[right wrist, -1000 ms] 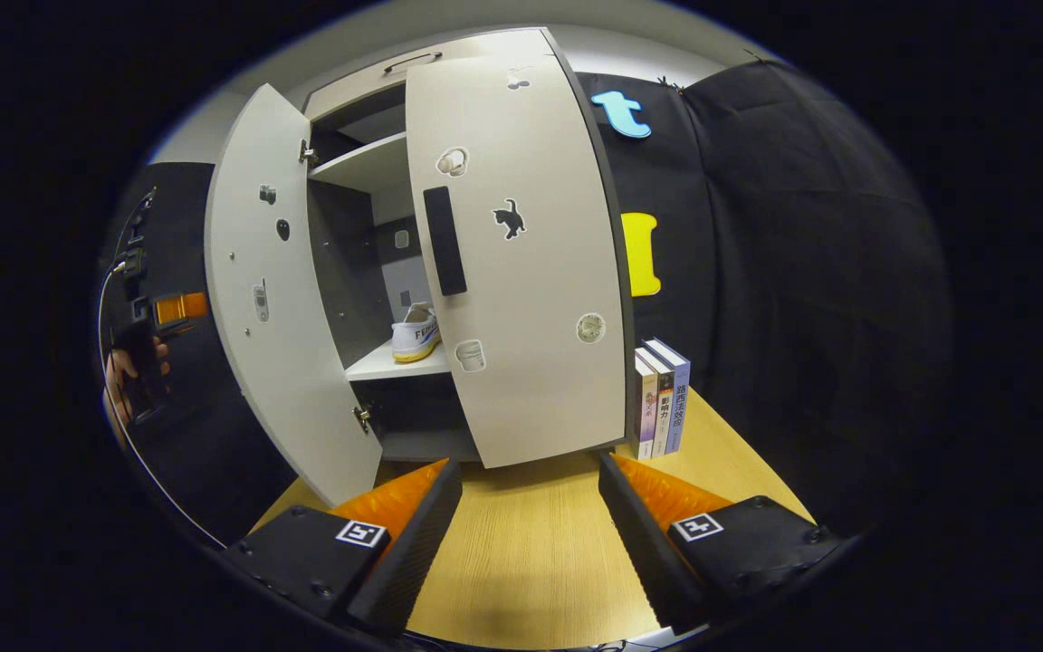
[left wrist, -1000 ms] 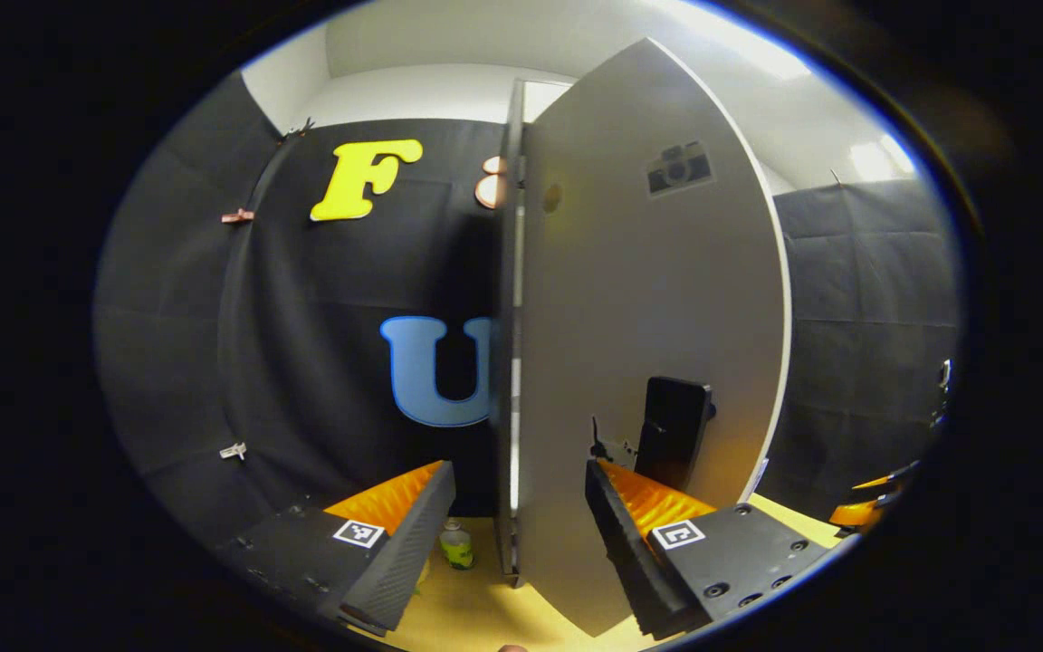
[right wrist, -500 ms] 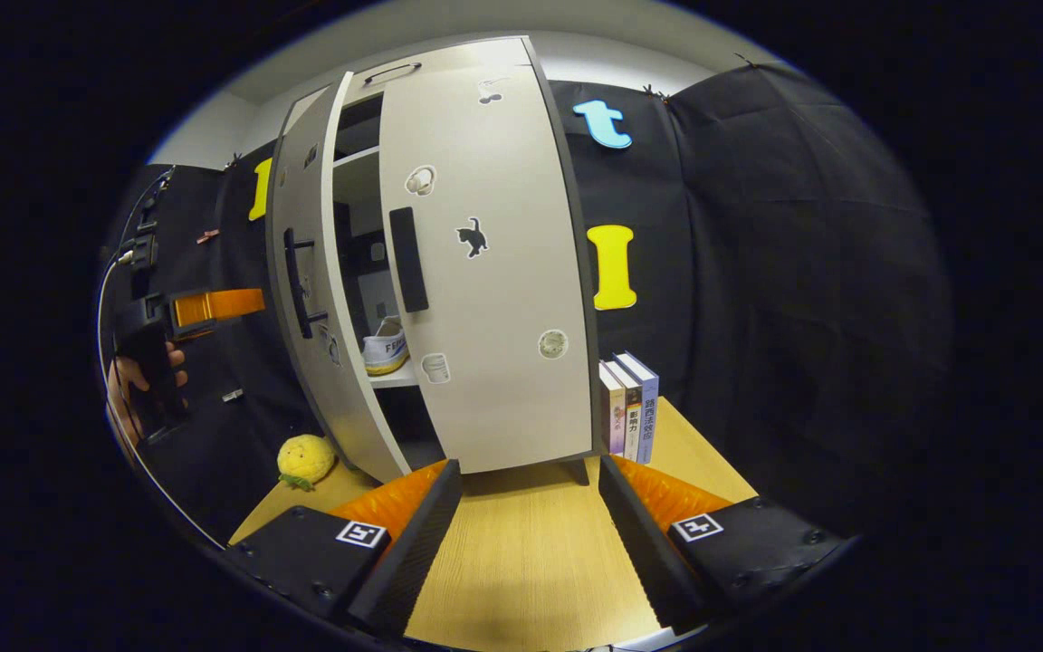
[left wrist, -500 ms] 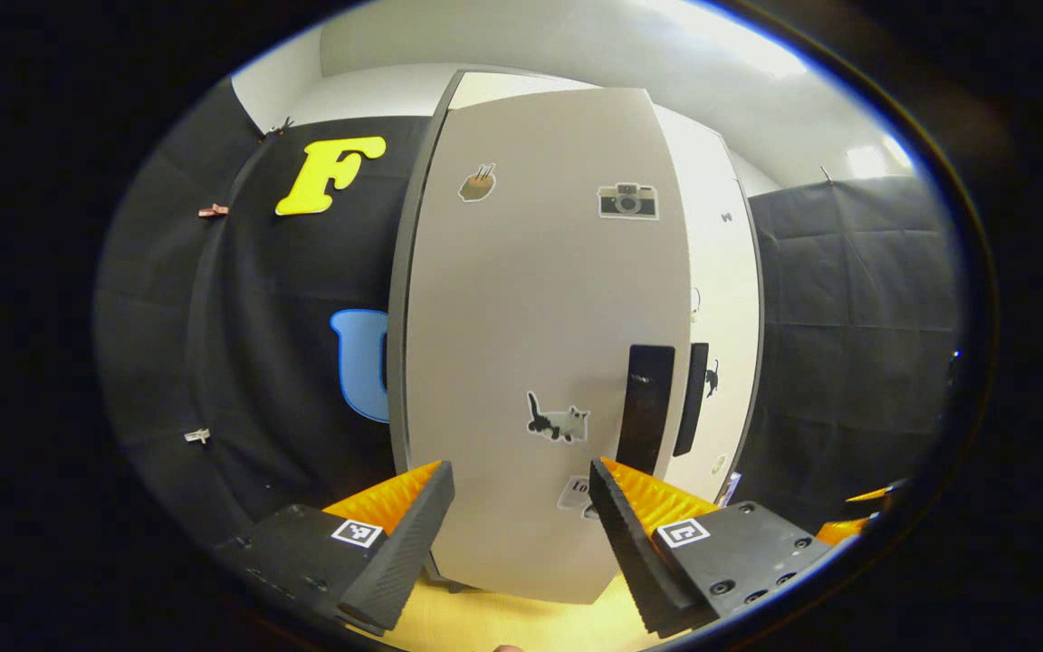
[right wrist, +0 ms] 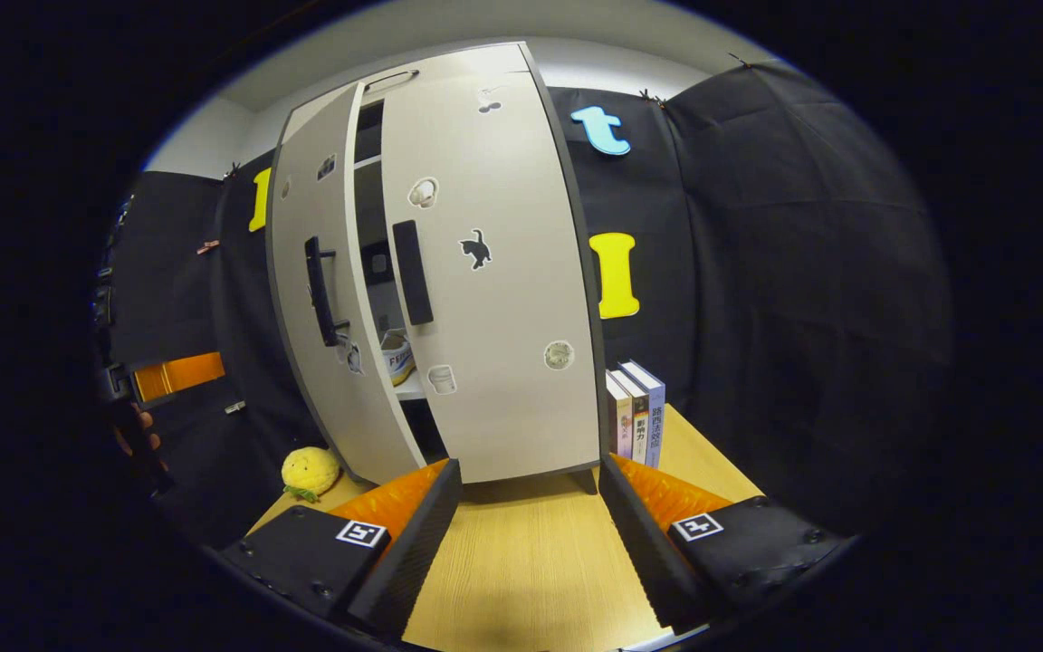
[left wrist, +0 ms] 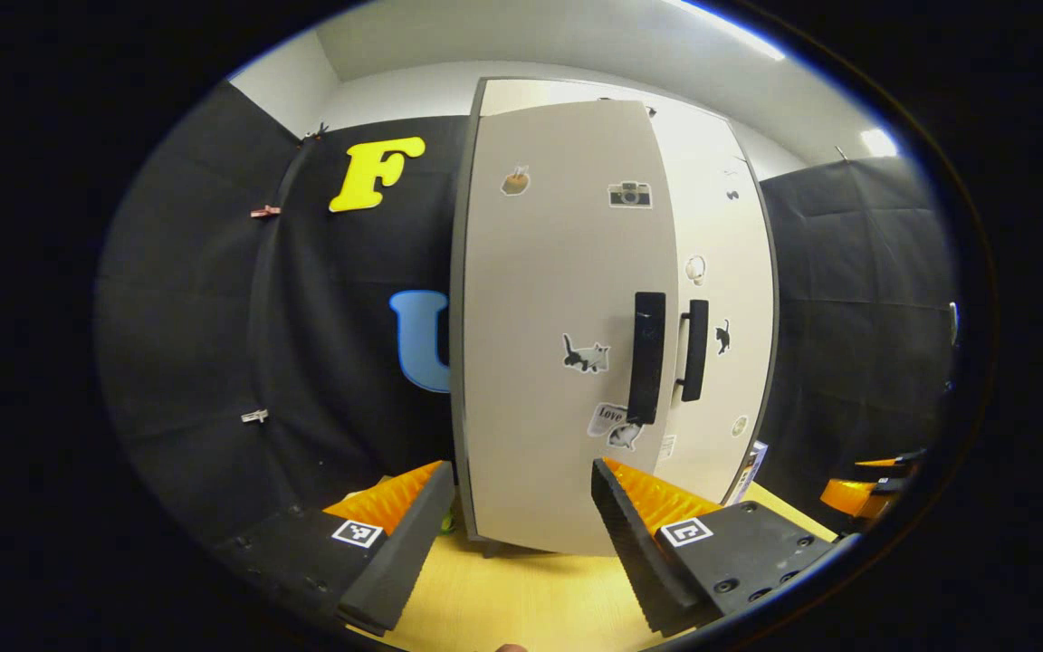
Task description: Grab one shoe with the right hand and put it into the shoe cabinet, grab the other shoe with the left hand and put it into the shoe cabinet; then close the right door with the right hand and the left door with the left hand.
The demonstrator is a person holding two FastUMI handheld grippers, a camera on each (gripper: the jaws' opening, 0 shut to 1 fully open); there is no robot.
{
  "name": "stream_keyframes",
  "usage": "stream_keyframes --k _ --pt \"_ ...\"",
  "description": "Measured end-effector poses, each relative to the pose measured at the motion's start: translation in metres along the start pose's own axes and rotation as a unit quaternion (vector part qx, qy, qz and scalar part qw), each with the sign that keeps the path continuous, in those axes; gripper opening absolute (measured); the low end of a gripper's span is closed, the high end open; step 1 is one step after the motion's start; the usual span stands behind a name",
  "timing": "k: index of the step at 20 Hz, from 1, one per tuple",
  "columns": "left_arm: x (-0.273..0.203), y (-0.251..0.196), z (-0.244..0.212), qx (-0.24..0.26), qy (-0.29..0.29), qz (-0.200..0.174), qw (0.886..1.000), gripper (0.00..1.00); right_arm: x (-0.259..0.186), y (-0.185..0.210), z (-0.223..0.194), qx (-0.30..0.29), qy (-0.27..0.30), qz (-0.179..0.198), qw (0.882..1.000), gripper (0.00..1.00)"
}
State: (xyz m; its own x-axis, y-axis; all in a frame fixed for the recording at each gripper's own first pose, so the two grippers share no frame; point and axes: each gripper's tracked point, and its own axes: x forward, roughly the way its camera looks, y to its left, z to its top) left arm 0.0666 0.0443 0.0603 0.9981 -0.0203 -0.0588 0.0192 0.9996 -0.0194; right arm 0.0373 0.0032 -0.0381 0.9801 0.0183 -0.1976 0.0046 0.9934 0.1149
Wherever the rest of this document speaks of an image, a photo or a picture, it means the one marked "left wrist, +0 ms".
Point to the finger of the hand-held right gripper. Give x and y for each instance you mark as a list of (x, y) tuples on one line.
[(852, 496), (888, 462)]

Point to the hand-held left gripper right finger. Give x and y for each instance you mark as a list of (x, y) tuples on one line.
[(635, 543)]

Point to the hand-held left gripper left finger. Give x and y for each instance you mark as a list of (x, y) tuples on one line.
[(395, 561)]

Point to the white cabinet door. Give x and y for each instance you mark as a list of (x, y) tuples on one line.
[(540, 290), (739, 272)]

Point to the white grey shoe cabinet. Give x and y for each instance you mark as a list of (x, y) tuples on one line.
[(458, 272)]

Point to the purple white books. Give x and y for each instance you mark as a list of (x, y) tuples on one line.
[(751, 471)]

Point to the silver clip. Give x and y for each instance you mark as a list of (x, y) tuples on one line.
[(254, 416)]

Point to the black backdrop cloth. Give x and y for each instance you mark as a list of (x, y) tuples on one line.
[(214, 317)]

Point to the small ceiling light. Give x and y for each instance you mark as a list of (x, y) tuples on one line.
[(879, 142)]

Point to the red clip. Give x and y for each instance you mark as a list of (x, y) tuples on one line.
[(265, 212)]

